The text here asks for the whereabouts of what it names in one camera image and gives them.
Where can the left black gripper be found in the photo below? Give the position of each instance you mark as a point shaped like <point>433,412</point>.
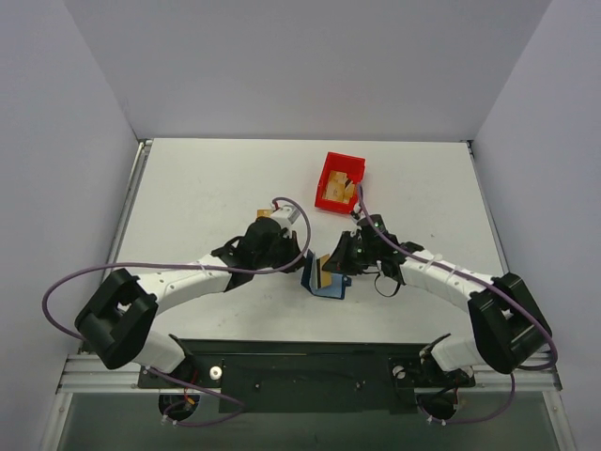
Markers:
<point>291,250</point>

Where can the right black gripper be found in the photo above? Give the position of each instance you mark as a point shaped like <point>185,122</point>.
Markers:
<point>347,254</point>

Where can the gold card magnetic stripe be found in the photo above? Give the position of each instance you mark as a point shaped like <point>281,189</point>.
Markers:
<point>320,277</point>

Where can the blue leather card holder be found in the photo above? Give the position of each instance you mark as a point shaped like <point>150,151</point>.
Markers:
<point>339,284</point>

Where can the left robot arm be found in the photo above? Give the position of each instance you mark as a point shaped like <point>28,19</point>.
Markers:
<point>116,322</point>

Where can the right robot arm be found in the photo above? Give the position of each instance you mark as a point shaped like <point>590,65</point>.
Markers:
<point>507,326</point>

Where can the gold cards in bin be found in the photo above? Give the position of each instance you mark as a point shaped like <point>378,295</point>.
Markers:
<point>339,188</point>

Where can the red plastic bin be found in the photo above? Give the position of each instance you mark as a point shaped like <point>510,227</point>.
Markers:
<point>353,166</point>

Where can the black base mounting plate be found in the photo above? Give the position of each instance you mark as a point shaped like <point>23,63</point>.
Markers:
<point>302,377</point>

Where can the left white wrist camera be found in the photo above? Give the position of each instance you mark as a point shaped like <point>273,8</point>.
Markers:
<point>286,216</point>

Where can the aluminium frame rail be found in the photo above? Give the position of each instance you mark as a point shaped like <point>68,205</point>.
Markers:
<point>86,374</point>

